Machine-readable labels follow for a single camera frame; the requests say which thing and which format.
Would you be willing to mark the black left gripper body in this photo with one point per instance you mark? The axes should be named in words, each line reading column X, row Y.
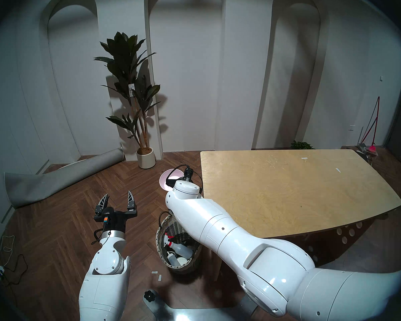
column 115, row 220

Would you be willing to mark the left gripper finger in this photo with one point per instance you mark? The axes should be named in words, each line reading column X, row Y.
column 131, row 201
column 104, row 203

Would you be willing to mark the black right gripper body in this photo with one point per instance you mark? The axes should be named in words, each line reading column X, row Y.
column 188, row 174

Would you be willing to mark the pink bowl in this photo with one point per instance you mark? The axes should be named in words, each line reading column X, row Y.
column 167, row 180

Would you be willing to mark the white spray bottle red trigger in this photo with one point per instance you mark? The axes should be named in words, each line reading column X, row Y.
column 177, row 246

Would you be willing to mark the white pump bottle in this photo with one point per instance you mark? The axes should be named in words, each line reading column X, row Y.
column 172, row 259

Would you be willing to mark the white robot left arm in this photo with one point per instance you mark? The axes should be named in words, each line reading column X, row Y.
column 107, row 277

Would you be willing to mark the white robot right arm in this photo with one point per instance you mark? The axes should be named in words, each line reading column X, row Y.
column 254, row 250

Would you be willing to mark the woven wicker basket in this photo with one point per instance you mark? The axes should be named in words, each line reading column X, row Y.
column 173, row 228

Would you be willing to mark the rolled grey carpet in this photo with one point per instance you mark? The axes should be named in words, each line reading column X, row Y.
column 53, row 180

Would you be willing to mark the black base knob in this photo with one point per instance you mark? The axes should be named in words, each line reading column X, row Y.
column 149, row 295

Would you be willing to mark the light wooden table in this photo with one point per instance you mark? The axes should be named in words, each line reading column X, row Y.
column 287, row 190

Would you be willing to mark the tall potted plant white pot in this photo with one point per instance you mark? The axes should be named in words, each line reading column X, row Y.
column 128, row 76

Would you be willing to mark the small green leafy plant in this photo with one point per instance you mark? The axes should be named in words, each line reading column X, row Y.
column 300, row 145

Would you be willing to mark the white power strip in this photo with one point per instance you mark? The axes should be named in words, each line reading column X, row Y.
column 0, row 273

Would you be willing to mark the grey dustpan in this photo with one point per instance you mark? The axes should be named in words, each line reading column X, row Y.
column 366, row 151

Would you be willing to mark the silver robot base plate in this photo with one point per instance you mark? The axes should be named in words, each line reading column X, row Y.
column 187, row 313

